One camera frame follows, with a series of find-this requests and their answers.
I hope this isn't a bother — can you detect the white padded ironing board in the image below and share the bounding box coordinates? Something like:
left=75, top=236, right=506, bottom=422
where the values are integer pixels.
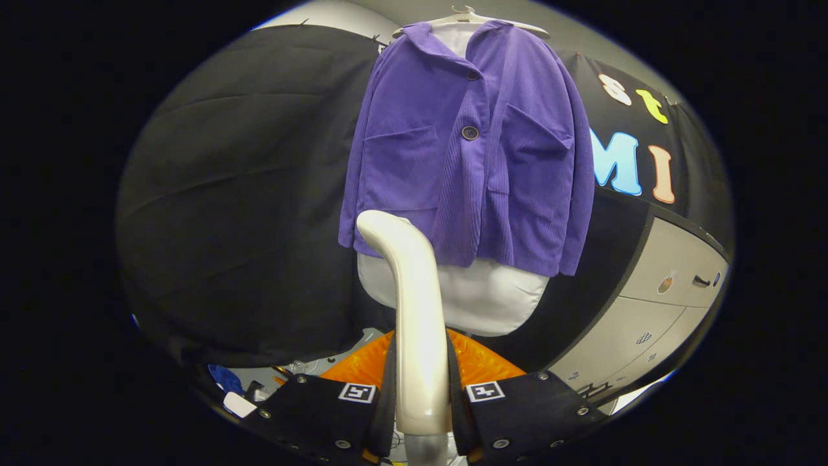
left=356, top=25, right=551, bottom=338

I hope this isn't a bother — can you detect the white box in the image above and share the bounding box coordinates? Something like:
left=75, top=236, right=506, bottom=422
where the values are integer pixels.
left=608, top=377, right=675, bottom=416

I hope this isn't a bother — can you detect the grey cabinet with dark top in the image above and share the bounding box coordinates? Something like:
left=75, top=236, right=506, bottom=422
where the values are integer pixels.
left=550, top=194, right=732, bottom=407

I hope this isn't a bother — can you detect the blue cloth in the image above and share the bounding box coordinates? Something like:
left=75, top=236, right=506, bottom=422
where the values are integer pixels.
left=207, top=364, right=246, bottom=396

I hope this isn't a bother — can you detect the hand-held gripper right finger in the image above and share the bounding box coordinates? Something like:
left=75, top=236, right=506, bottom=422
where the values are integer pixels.
left=446, top=329, right=610, bottom=464

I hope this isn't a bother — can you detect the white garment steamer head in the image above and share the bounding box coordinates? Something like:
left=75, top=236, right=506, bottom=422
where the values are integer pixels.
left=356, top=209, right=454, bottom=436

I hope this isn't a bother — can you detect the purple corduroy jacket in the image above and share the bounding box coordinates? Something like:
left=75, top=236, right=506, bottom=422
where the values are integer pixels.
left=338, top=19, right=596, bottom=278

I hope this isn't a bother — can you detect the white clothes hanger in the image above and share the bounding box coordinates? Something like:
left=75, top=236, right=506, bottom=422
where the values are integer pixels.
left=392, top=5, right=551, bottom=39

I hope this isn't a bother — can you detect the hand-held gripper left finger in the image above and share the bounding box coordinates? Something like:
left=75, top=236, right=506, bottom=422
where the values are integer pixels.
left=257, top=330, right=397, bottom=466

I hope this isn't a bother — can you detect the small white object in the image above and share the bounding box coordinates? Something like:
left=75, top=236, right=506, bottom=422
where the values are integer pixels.
left=223, top=391, right=259, bottom=419

